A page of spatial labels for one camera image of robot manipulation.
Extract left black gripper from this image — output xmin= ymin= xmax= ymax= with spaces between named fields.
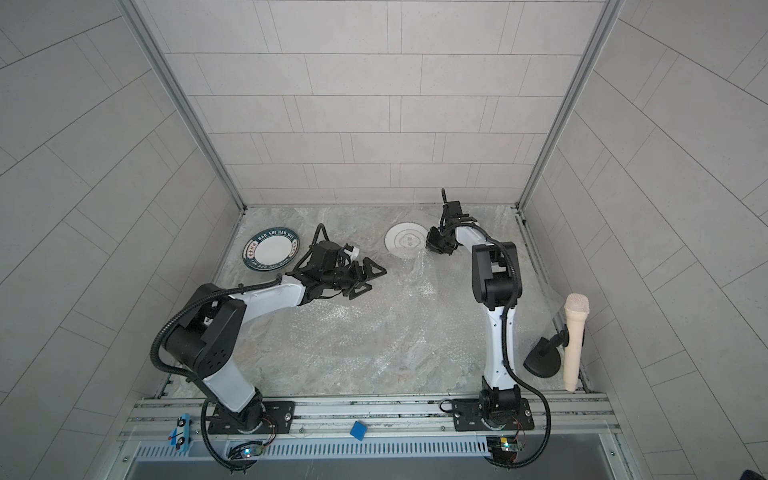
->
xmin=320 ymin=257 xmax=385 ymax=299

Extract white plate concentric rings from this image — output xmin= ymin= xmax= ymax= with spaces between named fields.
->
xmin=384 ymin=221 xmax=430 ymax=260

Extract bubble wrap sheet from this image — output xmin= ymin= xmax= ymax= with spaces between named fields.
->
xmin=254 ymin=287 xmax=485 ymax=395

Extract green rimmed plate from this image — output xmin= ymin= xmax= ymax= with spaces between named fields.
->
xmin=241 ymin=227 xmax=300 ymax=272

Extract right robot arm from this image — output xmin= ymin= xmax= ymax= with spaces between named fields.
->
xmin=426 ymin=190 xmax=551 ymax=433

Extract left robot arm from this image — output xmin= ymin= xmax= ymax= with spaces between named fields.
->
xmin=149 ymin=224 xmax=387 ymax=433

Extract beige foam microphone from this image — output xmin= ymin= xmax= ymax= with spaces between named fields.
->
xmin=562 ymin=293 xmax=590 ymax=392

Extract blue square tag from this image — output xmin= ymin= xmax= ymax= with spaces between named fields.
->
xmin=349 ymin=421 xmax=368 ymax=441

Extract black microphone stand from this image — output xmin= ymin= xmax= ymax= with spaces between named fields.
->
xmin=523 ymin=327 xmax=570 ymax=378

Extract left circuit board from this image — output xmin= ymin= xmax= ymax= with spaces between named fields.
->
xmin=227 ymin=441 xmax=264 ymax=461

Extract circuit board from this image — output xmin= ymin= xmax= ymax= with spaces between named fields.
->
xmin=227 ymin=441 xmax=264 ymax=461
xmin=486 ymin=437 xmax=524 ymax=465

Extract right circuit board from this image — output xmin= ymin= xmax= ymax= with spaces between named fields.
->
xmin=486 ymin=437 xmax=524 ymax=465

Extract blue connector clip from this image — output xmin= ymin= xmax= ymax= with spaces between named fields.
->
xmin=168 ymin=413 xmax=191 ymax=454

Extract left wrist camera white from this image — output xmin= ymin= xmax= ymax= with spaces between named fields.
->
xmin=343 ymin=244 xmax=360 ymax=261

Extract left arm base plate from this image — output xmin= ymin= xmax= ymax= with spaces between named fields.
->
xmin=206 ymin=401 xmax=296 ymax=435

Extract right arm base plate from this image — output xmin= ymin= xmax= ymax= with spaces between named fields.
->
xmin=448 ymin=398 xmax=535 ymax=432

